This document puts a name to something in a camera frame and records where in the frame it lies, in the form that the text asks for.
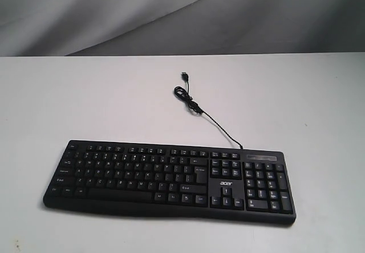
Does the white backdrop cloth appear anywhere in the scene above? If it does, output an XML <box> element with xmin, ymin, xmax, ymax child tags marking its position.
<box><xmin>1</xmin><ymin>0</ymin><xmax>364</xmax><ymax>56</ymax></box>

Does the black acer keyboard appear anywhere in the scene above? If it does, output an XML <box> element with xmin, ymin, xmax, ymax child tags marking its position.
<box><xmin>43</xmin><ymin>140</ymin><xmax>296</xmax><ymax>225</ymax></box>

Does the black keyboard USB cable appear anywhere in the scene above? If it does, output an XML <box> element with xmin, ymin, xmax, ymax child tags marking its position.
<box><xmin>173</xmin><ymin>71</ymin><xmax>244</xmax><ymax>151</ymax></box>

